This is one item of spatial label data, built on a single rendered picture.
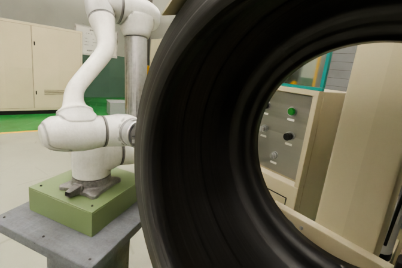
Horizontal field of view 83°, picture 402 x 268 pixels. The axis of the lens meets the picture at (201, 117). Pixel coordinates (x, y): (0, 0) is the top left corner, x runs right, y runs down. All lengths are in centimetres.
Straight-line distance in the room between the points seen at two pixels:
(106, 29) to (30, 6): 706
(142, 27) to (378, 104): 89
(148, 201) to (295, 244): 33
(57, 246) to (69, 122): 48
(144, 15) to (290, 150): 84
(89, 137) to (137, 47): 51
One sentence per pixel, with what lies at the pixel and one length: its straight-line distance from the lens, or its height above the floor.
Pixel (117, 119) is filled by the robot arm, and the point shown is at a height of 112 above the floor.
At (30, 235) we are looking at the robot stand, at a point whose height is 65.
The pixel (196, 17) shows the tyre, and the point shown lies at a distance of 27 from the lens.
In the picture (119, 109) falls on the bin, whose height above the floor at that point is 15.
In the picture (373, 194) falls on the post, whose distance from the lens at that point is 64.
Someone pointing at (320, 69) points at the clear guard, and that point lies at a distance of 93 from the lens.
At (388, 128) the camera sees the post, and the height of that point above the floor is 123.
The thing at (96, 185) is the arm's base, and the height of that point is 79.
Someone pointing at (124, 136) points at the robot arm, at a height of 108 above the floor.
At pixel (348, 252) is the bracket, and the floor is 94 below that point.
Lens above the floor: 130
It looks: 12 degrees down
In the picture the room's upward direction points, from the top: 6 degrees clockwise
